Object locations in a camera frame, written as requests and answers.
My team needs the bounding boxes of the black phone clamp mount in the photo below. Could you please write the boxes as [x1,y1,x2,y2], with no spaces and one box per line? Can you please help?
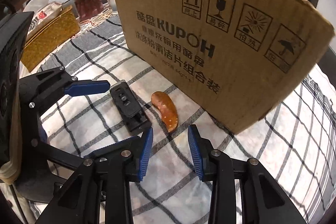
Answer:
[110,80,151,136]

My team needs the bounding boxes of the brown wooden scraper piece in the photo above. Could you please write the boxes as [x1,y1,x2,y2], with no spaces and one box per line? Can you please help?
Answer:
[151,91,178,133]

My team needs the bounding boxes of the plaid checkered tablecloth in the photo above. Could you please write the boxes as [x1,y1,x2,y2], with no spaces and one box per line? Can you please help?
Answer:
[35,16,335,223]

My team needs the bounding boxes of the yellow woven basket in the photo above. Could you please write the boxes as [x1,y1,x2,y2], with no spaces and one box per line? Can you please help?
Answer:
[21,6,80,72]

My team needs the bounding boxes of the patterned tissue box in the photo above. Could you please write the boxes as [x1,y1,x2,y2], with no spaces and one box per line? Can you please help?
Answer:
[23,0,62,41]

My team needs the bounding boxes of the white cup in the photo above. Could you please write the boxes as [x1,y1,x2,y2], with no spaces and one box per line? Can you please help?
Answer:
[107,0,118,14]

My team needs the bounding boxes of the brown cardboard box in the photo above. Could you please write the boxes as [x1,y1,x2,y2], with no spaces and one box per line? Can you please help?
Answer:
[116,0,334,133]

